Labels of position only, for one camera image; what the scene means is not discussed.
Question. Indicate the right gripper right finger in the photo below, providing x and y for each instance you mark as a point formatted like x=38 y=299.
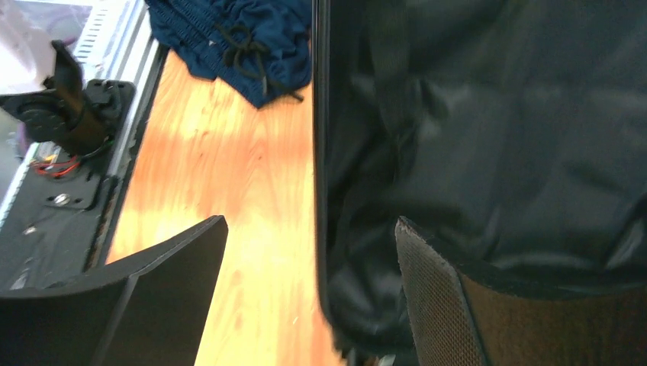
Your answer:
x=464 y=311

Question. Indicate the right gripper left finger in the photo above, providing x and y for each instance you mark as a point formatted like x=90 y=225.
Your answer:
x=148 y=308

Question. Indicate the black ribbed hard-shell suitcase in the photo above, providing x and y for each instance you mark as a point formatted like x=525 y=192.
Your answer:
x=512 y=130

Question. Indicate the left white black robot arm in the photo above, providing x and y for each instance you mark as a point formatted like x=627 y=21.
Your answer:
x=83 y=119

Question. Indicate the dark blue cloth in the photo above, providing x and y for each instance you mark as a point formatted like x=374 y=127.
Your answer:
x=260 y=48

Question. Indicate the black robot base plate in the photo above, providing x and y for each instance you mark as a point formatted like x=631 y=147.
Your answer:
x=62 y=218

